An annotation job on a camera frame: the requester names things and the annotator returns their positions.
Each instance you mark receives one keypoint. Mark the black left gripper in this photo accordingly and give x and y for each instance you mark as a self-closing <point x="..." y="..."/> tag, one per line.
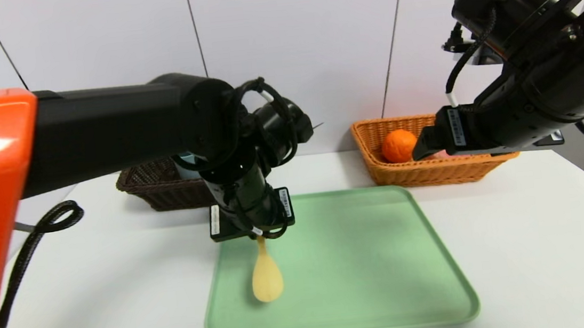
<point x="252" y="217"/>

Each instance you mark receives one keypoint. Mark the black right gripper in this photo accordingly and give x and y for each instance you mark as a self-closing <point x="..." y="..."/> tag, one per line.
<point x="451" y="129"/>

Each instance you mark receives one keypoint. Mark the red yellow peach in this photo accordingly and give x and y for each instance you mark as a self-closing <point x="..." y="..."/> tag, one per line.
<point x="441" y="155"/>

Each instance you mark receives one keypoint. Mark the orange fruit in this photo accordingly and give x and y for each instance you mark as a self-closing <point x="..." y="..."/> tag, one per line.
<point x="399" y="146"/>

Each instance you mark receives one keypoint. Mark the grey blue plastic cup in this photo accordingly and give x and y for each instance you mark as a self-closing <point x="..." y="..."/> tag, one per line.
<point x="185" y="169"/>

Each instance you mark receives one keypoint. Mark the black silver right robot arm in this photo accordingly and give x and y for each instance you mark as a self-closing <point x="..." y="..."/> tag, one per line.
<point x="554" y="53"/>

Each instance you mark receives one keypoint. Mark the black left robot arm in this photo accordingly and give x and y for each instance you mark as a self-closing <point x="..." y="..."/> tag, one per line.
<point x="106" y="128"/>

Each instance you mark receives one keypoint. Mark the orange wicker basket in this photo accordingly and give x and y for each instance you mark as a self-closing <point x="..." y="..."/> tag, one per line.
<point x="405" y="174"/>

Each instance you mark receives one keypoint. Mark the dark brown wicker basket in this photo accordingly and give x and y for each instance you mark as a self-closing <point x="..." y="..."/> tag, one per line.
<point x="161" y="192"/>

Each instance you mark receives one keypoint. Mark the light green plastic tray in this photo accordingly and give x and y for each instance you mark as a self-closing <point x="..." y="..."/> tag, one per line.
<point x="361" y="275"/>

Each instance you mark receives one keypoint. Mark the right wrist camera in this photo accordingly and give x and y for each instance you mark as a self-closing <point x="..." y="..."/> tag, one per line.
<point x="474" y="50"/>

